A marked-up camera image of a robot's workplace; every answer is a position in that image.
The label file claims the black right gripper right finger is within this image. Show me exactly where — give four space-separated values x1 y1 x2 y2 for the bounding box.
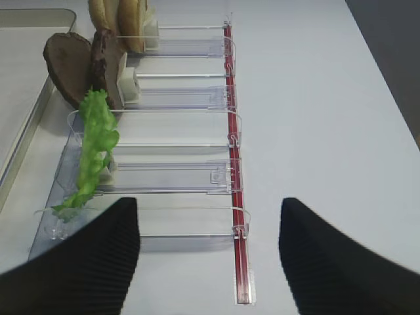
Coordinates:
278 198 419 314

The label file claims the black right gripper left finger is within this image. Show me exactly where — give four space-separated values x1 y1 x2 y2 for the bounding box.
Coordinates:
1 198 140 314

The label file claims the green lettuce leaf in rack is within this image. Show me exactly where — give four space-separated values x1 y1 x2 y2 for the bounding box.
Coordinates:
52 89 120 222

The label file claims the dark brown meat patty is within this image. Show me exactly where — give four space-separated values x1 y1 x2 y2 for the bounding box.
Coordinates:
43 32 91 110

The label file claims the clear acrylic right food rack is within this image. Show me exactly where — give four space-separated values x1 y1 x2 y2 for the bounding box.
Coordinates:
30 14 253 305

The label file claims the white metal tray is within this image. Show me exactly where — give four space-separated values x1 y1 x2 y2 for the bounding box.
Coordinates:
1 9 77 203

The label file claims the golden bun slice right rack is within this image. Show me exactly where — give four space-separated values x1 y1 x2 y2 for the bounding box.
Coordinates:
117 0 148 53

